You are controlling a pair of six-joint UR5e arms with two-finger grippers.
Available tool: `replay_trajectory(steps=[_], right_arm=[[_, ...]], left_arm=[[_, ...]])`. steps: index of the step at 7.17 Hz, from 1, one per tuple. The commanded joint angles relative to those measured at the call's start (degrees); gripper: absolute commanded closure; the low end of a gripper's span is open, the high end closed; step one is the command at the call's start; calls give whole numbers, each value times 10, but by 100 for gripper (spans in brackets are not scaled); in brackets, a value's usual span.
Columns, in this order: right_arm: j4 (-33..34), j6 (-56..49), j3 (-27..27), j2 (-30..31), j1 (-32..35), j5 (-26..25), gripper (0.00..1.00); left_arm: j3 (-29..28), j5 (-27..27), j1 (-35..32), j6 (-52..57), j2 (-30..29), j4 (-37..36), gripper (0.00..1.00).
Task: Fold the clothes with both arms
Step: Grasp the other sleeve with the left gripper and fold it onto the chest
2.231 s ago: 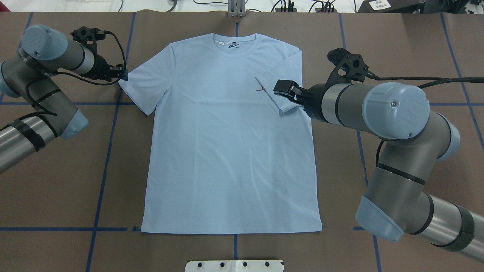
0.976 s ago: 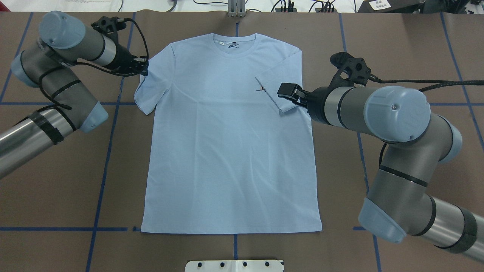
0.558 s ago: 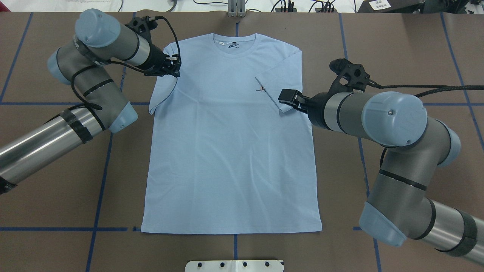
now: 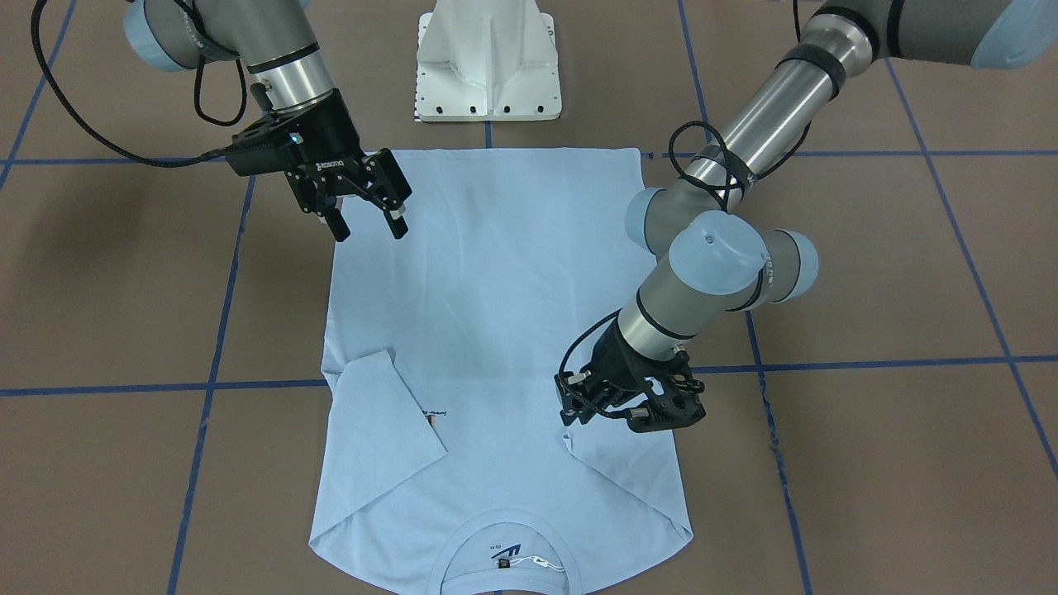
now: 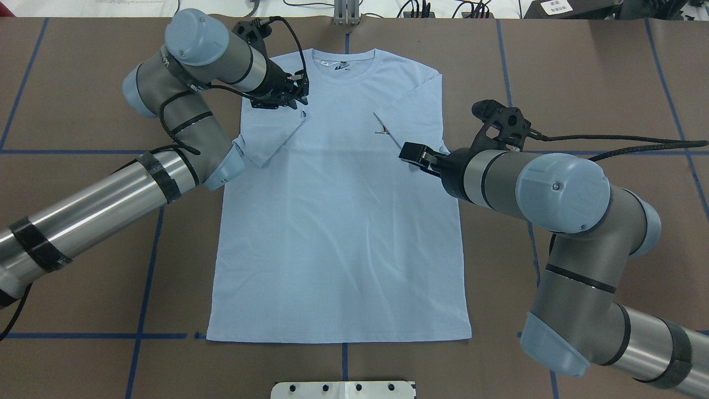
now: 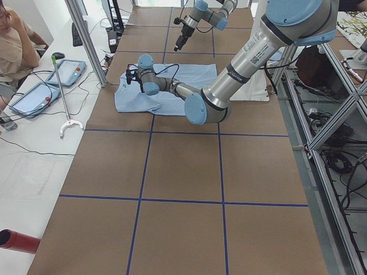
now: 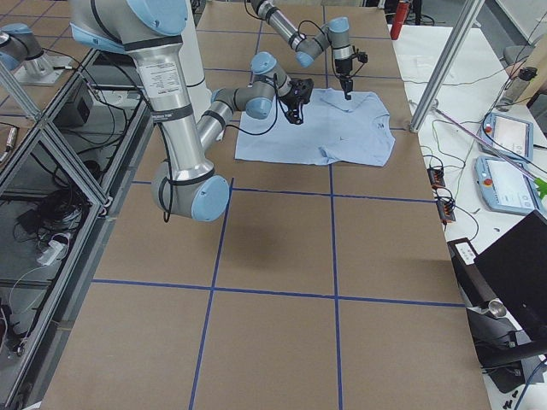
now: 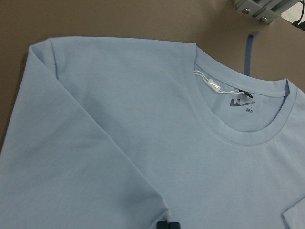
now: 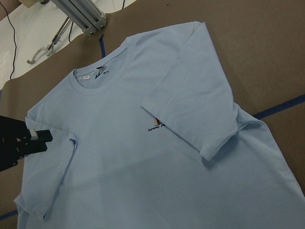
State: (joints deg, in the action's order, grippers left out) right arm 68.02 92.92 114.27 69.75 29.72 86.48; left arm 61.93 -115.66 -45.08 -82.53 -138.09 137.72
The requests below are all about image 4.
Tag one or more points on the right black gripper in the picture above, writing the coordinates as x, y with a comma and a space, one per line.
329, 137

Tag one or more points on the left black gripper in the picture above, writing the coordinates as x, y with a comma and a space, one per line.
612, 357

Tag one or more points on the light blue t-shirt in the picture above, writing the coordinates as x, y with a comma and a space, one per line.
446, 468

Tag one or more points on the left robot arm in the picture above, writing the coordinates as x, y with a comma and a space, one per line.
709, 261

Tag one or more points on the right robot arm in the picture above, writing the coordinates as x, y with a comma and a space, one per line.
273, 41

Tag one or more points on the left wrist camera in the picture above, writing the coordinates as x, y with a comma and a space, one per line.
672, 402

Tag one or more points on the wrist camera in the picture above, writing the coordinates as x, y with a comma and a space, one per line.
263, 148
672, 402

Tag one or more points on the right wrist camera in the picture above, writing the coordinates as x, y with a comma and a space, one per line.
263, 148

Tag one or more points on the white camera mast base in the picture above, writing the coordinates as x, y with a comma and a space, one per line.
487, 61

